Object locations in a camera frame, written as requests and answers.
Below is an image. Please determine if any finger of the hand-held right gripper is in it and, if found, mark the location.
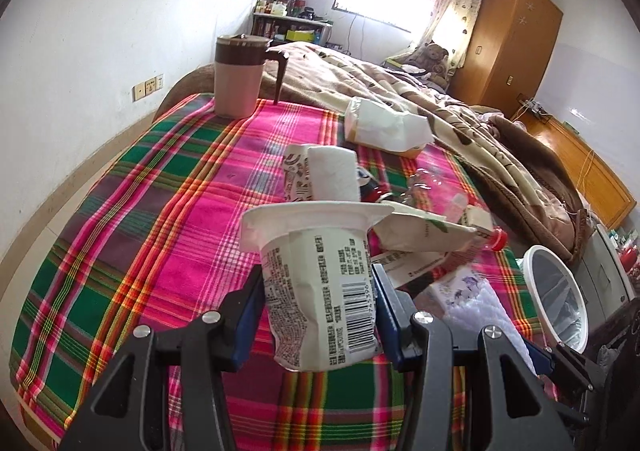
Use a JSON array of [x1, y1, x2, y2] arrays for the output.
[[542, 381, 591, 429], [530, 342, 598, 392]]

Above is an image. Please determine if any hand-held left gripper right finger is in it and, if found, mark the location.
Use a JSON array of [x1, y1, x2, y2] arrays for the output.
[[371, 262, 576, 451]]

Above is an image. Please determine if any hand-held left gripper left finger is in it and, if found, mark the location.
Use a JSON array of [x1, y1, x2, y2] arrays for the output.
[[60, 263, 266, 451]]

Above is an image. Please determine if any white trash bin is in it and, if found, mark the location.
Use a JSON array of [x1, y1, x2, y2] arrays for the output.
[[520, 245, 591, 352]]

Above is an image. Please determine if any white yogurt cup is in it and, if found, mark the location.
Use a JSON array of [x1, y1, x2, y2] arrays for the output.
[[240, 200, 396, 373]]

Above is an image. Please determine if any clear plastic bottle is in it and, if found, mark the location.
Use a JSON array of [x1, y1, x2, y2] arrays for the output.
[[397, 166, 510, 252]]

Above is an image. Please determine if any white printed wrapper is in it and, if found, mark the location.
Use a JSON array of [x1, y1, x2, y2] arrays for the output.
[[370, 251, 451, 289]]

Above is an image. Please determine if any floral tissue packet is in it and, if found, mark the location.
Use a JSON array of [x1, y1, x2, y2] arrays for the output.
[[425, 265, 488, 312]]

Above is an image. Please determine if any white paper packet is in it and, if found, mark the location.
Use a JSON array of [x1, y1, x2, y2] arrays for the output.
[[372, 211, 478, 252]]

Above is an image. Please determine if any white quilted paper towel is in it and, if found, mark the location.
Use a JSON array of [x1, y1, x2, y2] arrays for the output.
[[445, 288, 538, 374]]

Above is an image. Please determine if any grey storage cabinet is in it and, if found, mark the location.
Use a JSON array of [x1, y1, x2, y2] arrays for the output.
[[575, 224, 636, 327]]

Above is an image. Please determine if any red cartoon can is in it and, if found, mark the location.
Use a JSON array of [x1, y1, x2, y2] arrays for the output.
[[356, 166, 396, 204]]

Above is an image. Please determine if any plaid bed sheet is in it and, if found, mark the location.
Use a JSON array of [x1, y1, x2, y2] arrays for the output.
[[10, 94, 566, 451]]

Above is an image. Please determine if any small beige carton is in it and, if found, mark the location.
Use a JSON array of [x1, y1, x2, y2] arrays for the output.
[[459, 205, 493, 237]]

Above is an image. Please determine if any white paper bag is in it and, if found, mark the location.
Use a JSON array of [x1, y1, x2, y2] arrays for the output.
[[344, 96, 433, 159]]

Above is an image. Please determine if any beige and brown blanket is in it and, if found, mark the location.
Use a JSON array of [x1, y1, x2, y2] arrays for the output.
[[155, 42, 596, 272]]

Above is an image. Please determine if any pink and brown pitcher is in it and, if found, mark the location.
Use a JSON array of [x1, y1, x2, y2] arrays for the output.
[[214, 34, 291, 119]]

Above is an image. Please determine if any white power strip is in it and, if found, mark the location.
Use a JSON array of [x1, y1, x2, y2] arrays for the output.
[[517, 94, 551, 122]]

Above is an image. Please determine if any brown teddy bear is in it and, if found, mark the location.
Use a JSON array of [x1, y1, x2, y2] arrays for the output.
[[417, 44, 451, 87]]

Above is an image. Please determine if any white shelf unit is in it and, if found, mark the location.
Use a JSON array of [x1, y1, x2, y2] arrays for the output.
[[251, 11, 335, 49]]

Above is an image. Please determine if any wooden wardrobe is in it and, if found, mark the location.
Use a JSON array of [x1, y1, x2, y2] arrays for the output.
[[462, 0, 563, 119]]

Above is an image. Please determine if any bright window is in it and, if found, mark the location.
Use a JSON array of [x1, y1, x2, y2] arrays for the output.
[[334, 0, 436, 34]]

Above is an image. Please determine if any beige wall socket strip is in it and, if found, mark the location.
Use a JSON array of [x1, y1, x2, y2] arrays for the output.
[[132, 74, 165, 102]]

